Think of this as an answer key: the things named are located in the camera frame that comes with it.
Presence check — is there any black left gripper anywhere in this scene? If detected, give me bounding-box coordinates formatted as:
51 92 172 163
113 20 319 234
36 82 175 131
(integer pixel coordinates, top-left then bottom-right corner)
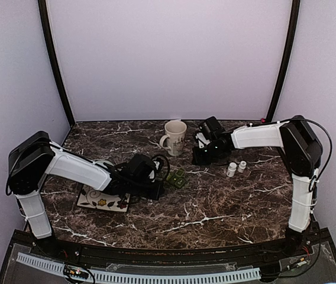
128 179 164 201

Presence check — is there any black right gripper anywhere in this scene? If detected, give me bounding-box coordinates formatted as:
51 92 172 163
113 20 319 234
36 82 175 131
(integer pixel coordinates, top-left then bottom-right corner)
192 141 225 166

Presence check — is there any white pill bottle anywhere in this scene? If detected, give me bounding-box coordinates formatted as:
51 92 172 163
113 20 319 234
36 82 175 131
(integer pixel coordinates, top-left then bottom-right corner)
227 162 237 178
238 160 247 173

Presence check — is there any green weekly pill organizer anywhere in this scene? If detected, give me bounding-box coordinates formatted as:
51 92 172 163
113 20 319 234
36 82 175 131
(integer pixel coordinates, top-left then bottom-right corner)
166 168 187 189

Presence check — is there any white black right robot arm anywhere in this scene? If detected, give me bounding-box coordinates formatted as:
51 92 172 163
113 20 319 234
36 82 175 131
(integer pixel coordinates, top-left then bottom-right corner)
192 115 334 233

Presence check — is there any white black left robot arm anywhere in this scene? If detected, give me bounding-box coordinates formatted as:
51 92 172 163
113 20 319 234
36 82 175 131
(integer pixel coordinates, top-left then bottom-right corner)
5 131 170 258

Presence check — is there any white mug with coral pattern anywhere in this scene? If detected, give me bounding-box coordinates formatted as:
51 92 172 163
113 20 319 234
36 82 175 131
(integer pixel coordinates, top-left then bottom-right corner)
159 120 187 157

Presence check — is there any square floral plate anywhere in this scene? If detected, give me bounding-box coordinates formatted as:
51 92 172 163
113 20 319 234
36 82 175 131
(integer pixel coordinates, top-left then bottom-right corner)
76 186 130 213

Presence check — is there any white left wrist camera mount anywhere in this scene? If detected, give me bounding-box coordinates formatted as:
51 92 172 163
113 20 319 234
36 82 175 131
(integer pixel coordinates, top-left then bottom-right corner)
149 160 160 180

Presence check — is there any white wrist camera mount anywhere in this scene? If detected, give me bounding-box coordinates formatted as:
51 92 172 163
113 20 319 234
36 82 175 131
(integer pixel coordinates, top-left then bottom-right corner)
149 160 160 180
194 131 210 149

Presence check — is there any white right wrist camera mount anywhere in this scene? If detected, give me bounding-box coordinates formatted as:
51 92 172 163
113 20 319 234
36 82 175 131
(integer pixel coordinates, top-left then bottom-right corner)
194 131 210 149

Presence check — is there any black front table rail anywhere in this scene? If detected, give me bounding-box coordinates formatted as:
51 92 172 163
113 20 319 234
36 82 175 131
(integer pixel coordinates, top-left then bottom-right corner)
8 229 331 272

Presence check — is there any white slotted cable duct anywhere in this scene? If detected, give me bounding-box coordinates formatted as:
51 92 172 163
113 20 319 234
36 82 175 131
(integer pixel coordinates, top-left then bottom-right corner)
16 253 261 283

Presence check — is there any black frame post right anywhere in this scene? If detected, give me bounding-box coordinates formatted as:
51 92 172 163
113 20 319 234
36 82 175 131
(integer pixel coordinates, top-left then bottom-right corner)
265 0 301 122

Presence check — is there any black frame post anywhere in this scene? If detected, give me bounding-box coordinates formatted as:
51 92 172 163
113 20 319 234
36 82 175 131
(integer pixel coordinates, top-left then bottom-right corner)
265 0 301 122
37 0 76 128

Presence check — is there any black frame post left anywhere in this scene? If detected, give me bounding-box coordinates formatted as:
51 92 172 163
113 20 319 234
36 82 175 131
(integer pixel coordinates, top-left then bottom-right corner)
37 0 76 128

